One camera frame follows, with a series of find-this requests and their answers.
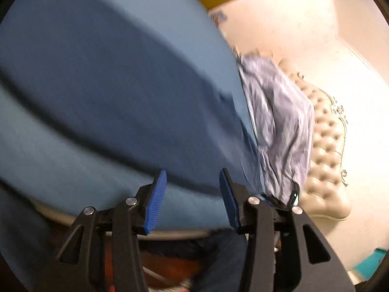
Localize cream tufted headboard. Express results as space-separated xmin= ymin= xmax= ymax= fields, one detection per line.
xmin=279 ymin=59 xmax=351 ymax=221

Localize dark blue denim jeans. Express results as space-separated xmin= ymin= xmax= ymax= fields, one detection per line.
xmin=1 ymin=0 xmax=259 ymax=194

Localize teal quilted bed mattress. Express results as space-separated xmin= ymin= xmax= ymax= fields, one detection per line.
xmin=1 ymin=0 xmax=262 ymax=231

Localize small picture box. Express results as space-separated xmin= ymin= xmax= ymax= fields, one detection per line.
xmin=208 ymin=11 xmax=228 ymax=27

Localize grey star pattern duvet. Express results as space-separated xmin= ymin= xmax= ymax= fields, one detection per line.
xmin=237 ymin=54 xmax=315 ymax=191

